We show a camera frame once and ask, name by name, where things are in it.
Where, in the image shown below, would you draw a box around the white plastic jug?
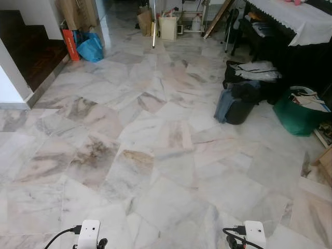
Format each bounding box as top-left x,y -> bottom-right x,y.
192,15 -> 202,32

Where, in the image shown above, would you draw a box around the light wooden cabinet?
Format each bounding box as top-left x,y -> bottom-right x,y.
311,145 -> 332,187

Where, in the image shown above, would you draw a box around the white stick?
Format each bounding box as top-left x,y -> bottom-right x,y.
151,0 -> 157,49

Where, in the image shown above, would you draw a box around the black folding frame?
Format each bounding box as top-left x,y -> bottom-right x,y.
224,8 -> 242,55

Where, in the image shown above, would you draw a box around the wooden plank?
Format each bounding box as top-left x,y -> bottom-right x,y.
203,0 -> 234,39

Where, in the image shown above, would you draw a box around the brown cardboard sheet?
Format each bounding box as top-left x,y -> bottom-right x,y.
57,0 -> 99,31

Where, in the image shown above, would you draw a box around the dark wooden staircase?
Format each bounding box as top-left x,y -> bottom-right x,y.
0,10 -> 69,92

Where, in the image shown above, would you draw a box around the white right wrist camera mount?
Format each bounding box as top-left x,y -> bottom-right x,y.
244,221 -> 267,248

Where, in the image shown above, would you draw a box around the green bag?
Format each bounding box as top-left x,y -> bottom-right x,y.
273,87 -> 330,137

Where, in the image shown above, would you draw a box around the stack of papers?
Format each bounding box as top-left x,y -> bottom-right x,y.
290,88 -> 331,113

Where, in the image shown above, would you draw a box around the black bucket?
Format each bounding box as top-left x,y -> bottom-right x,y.
224,80 -> 261,125

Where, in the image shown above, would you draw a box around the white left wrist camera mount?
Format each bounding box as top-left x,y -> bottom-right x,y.
77,220 -> 101,249

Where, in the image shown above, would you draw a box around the brown paper bag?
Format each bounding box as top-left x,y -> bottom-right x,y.
137,6 -> 153,37

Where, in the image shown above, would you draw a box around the white lace tablecloth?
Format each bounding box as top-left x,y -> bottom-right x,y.
249,0 -> 332,46

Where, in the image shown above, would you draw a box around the blue plastic bag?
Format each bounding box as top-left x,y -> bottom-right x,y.
78,32 -> 104,63

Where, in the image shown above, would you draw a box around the blue-grey jeans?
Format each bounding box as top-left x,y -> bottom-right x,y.
215,88 -> 235,124

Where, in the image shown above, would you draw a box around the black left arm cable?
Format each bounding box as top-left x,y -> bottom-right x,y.
44,225 -> 82,249

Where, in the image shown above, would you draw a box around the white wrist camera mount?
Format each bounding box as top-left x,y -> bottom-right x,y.
244,221 -> 267,248
77,220 -> 101,249

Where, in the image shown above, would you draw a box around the black table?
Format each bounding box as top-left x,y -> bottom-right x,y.
233,0 -> 332,104

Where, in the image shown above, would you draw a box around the metal shelf rack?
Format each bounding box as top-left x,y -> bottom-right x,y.
179,0 -> 208,35

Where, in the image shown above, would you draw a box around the orange paper bag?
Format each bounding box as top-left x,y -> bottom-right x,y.
62,29 -> 81,62

